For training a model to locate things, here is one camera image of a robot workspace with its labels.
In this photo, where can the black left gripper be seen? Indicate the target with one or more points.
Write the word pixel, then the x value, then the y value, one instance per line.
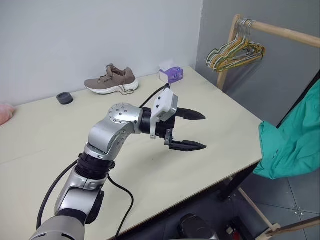
pixel 166 126

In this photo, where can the green shorts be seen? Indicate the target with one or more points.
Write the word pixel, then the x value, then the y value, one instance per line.
pixel 295 150

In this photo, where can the purple tissue box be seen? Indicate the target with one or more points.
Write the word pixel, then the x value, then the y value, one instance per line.
pixel 173 74

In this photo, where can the black metal table leg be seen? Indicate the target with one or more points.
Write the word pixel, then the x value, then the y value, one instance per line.
pixel 228 187

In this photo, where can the brown sneaker with white sole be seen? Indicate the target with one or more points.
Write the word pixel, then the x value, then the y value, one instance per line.
pixel 110 82

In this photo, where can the dark rounded shape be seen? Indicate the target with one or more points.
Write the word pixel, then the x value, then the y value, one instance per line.
pixel 195 227

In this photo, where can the black round container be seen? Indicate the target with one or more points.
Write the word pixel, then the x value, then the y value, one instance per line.
pixel 65 98

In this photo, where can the wooden clothes rack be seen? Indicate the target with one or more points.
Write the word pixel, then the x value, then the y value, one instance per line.
pixel 275 28

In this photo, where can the pink plush slipper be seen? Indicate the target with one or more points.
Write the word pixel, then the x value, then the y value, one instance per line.
pixel 5 113

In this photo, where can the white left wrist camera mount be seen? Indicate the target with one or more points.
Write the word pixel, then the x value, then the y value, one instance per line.
pixel 162 102

